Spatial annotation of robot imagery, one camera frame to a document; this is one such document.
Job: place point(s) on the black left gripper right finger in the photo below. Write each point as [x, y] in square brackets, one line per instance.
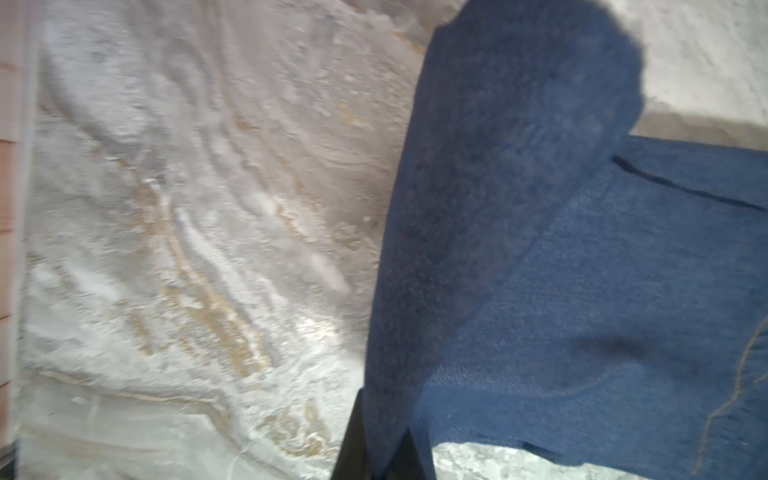
[406, 463]

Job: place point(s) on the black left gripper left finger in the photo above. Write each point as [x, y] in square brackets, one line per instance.
[352, 461]

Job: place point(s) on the dark blue denim jeans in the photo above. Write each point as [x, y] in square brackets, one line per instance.
[551, 282]

